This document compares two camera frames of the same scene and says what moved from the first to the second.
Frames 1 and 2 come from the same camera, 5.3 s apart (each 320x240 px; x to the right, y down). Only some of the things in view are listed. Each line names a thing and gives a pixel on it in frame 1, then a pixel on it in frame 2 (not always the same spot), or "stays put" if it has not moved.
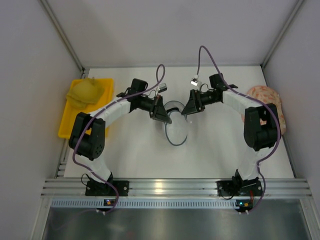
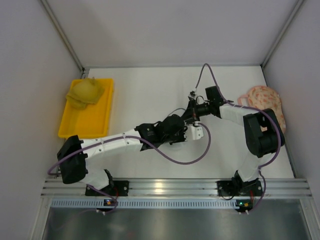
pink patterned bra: [272, 98] stays put
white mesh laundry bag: [176, 132] -> [180, 146]
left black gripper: [155, 107] -> [178, 135]
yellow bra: [85, 92] stays put
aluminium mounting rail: [64, 188] stays put
